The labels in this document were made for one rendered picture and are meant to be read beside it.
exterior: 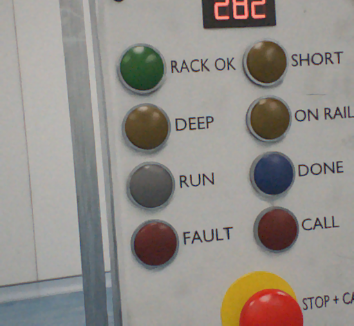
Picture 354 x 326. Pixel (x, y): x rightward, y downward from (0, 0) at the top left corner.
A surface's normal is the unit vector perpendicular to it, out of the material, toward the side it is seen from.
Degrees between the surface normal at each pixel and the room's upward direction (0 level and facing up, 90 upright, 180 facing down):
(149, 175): 87
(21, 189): 90
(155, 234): 87
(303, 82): 90
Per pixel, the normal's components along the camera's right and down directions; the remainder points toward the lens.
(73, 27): 0.22, 0.04
